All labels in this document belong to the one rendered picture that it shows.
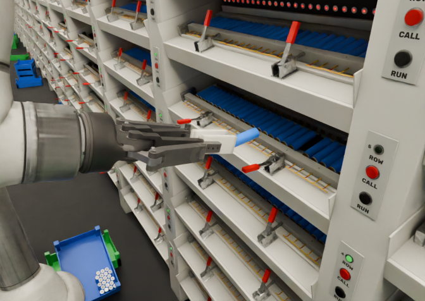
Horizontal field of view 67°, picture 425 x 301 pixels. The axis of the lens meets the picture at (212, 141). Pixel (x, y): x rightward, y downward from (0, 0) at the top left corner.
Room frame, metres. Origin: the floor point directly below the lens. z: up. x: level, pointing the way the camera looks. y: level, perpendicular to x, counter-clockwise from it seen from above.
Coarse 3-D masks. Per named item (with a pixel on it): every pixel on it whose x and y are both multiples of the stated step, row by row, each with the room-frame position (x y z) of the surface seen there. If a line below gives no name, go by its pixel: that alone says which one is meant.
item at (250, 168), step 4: (272, 160) 0.54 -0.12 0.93; (252, 164) 0.52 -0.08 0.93; (256, 164) 0.52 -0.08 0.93; (260, 164) 0.53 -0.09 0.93; (264, 164) 0.53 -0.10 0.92; (268, 164) 0.53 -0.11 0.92; (244, 168) 0.50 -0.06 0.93; (248, 168) 0.51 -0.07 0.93; (252, 168) 0.51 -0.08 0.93; (256, 168) 0.51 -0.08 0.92; (244, 172) 0.50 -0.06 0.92; (248, 172) 0.50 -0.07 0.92
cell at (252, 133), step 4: (252, 128) 0.49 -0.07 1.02; (256, 128) 0.49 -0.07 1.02; (244, 132) 0.48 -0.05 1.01; (248, 132) 0.48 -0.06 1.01; (252, 132) 0.49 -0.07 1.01; (256, 132) 0.49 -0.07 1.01; (240, 136) 0.47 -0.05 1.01; (244, 136) 0.48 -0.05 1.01; (248, 136) 0.48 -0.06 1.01; (252, 136) 0.48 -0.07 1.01; (256, 136) 0.49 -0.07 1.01; (240, 140) 0.47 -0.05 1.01; (244, 140) 0.47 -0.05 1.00; (248, 140) 0.48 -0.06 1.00; (236, 144) 0.46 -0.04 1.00; (240, 144) 0.47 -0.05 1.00
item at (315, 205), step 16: (192, 80) 0.96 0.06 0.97; (208, 80) 0.99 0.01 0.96; (176, 96) 0.92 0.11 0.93; (176, 112) 0.87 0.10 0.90; (192, 112) 0.85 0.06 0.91; (272, 112) 0.76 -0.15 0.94; (192, 128) 0.79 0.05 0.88; (208, 128) 0.74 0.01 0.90; (240, 160) 0.60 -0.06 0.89; (256, 160) 0.58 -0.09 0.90; (256, 176) 0.56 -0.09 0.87; (272, 176) 0.53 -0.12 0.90; (288, 176) 0.52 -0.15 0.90; (304, 176) 0.51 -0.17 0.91; (272, 192) 0.53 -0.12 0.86; (288, 192) 0.48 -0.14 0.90; (304, 192) 0.47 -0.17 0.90; (320, 192) 0.46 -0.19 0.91; (304, 208) 0.45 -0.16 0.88; (320, 208) 0.43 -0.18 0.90; (320, 224) 0.42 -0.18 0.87
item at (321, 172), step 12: (192, 96) 0.89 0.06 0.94; (204, 108) 0.82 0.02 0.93; (216, 108) 0.79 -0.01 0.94; (216, 120) 0.75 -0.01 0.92; (228, 120) 0.72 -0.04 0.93; (240, 132) 0.69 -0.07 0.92; (264, 144) 0.61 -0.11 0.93; (276, 144) 0.59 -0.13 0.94; (288, 156) 0.55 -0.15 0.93; (300, 156) 0.54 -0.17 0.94; (288, 168) 0.53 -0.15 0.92; (312, 168) 0.50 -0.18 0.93; (324, 168) 0.49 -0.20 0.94; (324, 180) 0.48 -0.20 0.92; (336, 180) 0.46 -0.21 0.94
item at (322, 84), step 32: (224, 0) 0.97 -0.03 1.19; (256, 0) 0.85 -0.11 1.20; (288, 0) 0.76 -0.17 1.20; (320, 0) 0.68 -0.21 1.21; (352, 0) 0.62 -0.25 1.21; (160, 32) 0.90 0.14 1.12; (192, 32) 0.91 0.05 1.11; (224, 32) 0.78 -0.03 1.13; (256, 32) 0.74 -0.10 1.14; (288, 32) 0.70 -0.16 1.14; (320, 32) 0.66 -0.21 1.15; (352, 32) 0.60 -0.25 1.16; (192, 64) 0.79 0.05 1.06; (224, 64) 0.66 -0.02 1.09; (256, 64) 0.61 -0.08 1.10; (288, 64) 0.54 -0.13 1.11; (320, 64) 0.54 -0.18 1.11; (352, 64) 0.49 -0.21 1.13; (288, 96) 0.51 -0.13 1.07; (320, 96) 0.45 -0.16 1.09; (352, 96) 0.43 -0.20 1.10
